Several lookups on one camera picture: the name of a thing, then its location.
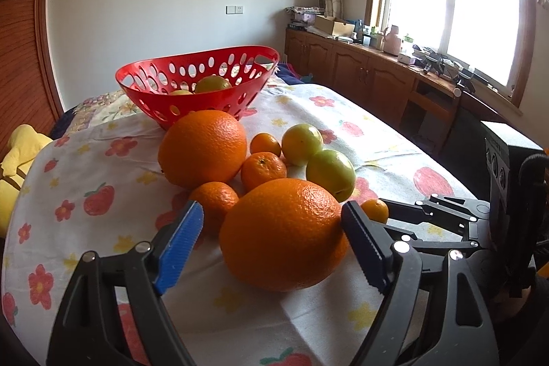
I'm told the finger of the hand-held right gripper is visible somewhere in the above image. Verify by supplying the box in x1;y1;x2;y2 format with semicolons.
383;222;489;264
379;194;490;240

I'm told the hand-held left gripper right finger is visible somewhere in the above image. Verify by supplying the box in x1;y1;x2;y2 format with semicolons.
341;201;500;366

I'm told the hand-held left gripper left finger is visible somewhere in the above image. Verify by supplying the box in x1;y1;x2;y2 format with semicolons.
46;201;204;366

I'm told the large orange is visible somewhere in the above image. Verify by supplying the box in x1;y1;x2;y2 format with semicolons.
158;109;248;190
219;178;350;293

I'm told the small tangerine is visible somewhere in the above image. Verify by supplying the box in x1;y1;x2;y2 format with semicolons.
249;133;282;157
241;152;288;192
189;181;240;236

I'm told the red perforated plastic basket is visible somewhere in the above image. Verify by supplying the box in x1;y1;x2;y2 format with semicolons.
115;45;280;131

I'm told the tiny orange kumquat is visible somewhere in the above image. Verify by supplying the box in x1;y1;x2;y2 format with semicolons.
360;199;389;224

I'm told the white floral bed sheet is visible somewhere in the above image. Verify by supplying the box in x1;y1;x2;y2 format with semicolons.
0;82;481;366

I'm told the patchwork floral quilt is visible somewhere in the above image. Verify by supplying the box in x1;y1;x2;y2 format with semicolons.
64;89;144;131

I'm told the wooden low cabinet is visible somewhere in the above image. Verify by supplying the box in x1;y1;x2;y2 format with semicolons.
284;27;522;156

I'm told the pink kettle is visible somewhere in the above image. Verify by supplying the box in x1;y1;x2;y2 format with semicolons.
383;26;403;56

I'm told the yellow cloth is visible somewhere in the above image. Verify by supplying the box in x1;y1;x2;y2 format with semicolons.
0;125;54;238

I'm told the navy blue blanket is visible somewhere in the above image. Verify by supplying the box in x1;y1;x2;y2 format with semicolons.
274;63;320;86

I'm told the open cardboard box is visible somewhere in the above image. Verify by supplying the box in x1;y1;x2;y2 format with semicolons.
314;15;356;37

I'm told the stack of folded cloths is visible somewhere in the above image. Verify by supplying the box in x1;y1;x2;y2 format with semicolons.
285;6;325;27

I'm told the wooden wardrobe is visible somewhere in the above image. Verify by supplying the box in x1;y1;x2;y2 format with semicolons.
0;0;65;122

